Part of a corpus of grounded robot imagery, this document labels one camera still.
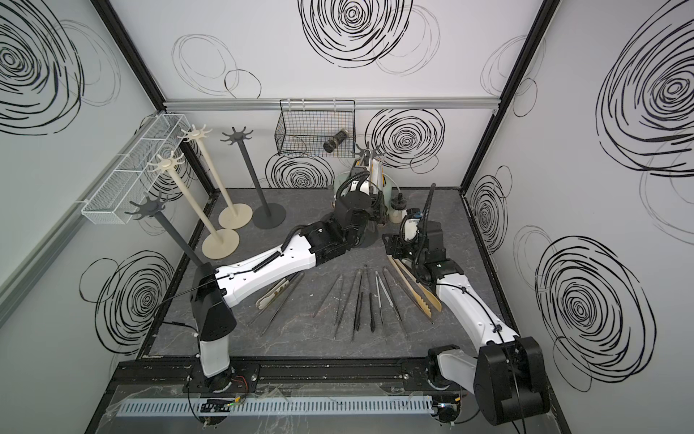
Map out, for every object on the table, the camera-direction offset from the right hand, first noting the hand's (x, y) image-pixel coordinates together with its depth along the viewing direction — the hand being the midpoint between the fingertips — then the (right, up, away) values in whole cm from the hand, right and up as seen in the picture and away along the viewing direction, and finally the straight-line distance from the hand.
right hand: (393, 236), depth 83 cm
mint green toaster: (-17, +23, +41) cm, 50 cm away
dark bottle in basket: (-18, +33, +9) cm, 38 cm away
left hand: (-7, +14, -10) cm, 18 cm away
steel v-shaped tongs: (-17, -22, +4) cm, 28 cm away
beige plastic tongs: (+10, -17, +7) cm, 21 cm away
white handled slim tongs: (-4, -15, +8) cm, 18 cm away
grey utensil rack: (-48, +6, +27) cm, 56 cm away
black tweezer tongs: (-11, -23, +4) cm, 25 cm away
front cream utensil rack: (-64, -6, +18) cm, 67 cm away
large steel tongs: (-39, -23, +4) cm, 45 cm away
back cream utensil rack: (-60, +6, +26) cm, 66 cm away
